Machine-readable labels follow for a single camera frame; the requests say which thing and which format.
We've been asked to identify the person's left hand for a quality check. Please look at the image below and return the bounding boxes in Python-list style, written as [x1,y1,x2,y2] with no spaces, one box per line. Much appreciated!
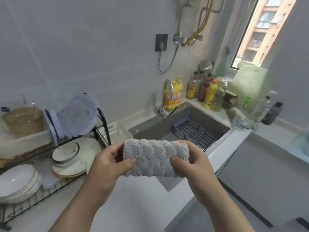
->
[86,141,137,206]

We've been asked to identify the person's right hand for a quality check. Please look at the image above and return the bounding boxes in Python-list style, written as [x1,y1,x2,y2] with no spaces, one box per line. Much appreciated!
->
[170,140,221,208]

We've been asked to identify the grey checked towel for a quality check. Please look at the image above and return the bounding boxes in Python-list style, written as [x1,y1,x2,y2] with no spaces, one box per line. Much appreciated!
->
[123,139,190,178]

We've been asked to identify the pale green rice paddle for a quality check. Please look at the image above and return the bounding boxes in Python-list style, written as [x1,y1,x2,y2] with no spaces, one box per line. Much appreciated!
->
[82,145,99,172]

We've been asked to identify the small bowls on plates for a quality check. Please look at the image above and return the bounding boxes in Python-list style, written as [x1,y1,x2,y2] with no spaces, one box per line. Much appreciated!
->
[52,166,87,179]

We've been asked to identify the white plastic basket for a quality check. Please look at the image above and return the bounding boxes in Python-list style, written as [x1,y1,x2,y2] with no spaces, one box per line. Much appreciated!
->
[98,121,134,148]

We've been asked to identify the small white bowl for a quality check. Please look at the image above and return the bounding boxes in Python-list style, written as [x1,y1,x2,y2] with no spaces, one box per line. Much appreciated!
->
[52,147,80,168]
[52,141,80,162]

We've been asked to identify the blue sink drain rack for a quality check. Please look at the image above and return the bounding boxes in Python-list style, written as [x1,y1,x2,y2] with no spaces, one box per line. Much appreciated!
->
[172,117,218,152]

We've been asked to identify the blue rimmed container lid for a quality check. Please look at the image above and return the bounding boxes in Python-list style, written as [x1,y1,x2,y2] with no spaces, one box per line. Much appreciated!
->
[57,94,101,139]

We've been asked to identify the grey kitchen sink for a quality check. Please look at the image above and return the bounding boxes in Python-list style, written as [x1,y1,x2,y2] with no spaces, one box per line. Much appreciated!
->
[128,101,236,156]

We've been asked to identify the white stove cabinet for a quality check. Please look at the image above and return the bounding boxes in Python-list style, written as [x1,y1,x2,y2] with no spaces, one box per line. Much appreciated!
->
[217,131,309,227]

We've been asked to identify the grey plastic lid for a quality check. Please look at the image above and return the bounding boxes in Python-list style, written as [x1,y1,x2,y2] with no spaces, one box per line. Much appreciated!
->
[43,109,66,147]

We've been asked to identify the clear glass bottle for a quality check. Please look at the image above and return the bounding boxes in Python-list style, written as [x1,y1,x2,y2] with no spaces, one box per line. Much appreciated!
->
[209,80,229,112]

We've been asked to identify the yellow squeeze bottle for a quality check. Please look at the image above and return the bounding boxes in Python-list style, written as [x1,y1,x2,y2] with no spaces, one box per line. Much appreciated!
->
[203,80,219,109]

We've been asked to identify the large clear food container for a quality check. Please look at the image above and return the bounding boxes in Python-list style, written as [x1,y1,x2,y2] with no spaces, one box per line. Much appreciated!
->
[0,107,52,159]

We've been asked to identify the group of condiment bottles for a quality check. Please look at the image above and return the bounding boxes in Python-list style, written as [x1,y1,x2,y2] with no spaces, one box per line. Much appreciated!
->
[198,73,213,102]

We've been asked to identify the green capped clear bottle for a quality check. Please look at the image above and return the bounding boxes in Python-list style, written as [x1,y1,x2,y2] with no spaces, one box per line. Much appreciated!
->
[241,96,251,114]

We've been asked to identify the yellow detergent bottle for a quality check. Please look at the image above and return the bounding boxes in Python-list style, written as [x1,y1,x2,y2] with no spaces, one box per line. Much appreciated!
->
[165,75,183,110]

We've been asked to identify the yellow label sauce bottle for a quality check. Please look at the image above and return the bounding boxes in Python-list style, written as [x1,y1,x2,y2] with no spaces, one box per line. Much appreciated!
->
[186,71,198,100]

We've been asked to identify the chrome faucet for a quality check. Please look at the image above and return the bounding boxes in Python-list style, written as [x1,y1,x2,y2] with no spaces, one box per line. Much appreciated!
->
[157,79,178,119]

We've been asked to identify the clear bottle white cap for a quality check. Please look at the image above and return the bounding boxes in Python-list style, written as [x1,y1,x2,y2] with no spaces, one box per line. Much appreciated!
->
[252,90,277,122]

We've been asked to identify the dark bottle black cap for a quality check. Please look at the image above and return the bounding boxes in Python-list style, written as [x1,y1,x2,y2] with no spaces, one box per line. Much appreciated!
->
[261,101,283,125]

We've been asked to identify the tan lid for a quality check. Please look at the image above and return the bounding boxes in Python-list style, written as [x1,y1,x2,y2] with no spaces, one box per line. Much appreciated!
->
[3,107,45,138]

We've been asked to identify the steel pot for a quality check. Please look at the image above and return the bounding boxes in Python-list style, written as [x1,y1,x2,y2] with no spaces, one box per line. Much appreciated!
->
[197,60,215,76]

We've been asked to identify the green spray bottle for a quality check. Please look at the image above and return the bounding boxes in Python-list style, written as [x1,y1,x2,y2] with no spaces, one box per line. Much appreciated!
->
[215,47,230,77]

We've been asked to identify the window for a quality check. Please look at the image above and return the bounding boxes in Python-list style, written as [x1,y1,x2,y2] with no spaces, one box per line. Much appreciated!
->
[230,0,300,70]

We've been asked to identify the metal water pipe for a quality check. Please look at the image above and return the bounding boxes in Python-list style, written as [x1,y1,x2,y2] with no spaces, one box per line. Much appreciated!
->
[178,0,193,35]
[198,0,226,32]

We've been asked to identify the black wire dish rack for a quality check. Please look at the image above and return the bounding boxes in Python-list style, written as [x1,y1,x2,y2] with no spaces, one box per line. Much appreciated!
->
[0,107,111,231]

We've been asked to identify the grey power cable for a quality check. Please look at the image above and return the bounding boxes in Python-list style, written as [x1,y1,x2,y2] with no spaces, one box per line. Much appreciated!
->
[157,44,180,74]

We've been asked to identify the black wall socket with plug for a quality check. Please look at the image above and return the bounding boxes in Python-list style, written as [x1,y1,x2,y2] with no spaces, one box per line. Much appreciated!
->
[155,34,169,52]

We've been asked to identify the yellow gas hose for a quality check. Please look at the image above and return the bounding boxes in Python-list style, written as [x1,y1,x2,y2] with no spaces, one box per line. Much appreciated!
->
[181,0,215,47]

